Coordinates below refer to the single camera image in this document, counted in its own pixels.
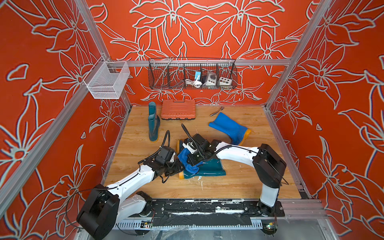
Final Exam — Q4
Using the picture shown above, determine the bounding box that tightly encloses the blue microfiber cloth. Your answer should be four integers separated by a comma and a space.
178, 148, 203, 175

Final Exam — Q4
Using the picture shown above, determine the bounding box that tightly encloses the teal rubber boot orange sole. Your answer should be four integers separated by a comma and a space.
148, 102, 160, 142

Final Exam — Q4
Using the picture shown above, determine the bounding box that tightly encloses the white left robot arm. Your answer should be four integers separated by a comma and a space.
76, 159, 184, 240

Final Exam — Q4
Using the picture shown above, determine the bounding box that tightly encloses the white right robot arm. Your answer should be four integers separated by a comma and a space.
182, 134, 287, 215

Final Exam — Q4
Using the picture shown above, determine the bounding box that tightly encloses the blue rubber boot orange sole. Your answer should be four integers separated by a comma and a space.
209, 113, 252, 146

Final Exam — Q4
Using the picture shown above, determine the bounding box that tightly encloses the red plastic tool case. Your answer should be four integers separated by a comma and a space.
161, 100, 196, 120

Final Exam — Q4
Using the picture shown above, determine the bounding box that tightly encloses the white power adapter box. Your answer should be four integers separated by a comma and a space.
204, 72, 217, 87

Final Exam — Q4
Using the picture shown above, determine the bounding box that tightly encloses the white socket box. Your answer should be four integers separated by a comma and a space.
219, 77, 233, 89

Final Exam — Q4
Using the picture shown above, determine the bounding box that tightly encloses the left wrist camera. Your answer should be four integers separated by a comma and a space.
155, 146, 175, 166

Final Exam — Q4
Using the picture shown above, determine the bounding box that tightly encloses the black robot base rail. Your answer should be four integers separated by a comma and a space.
128, 199, 286, 230

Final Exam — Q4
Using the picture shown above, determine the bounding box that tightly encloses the coiled white cable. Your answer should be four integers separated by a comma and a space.
184, 78, 202, 89

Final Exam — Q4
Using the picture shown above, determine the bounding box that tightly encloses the black wire wall basket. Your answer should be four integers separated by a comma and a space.
148, 57, 238, 90

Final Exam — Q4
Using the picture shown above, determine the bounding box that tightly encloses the clear plastic wall bin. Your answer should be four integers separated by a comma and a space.
85, 62, 131, 100

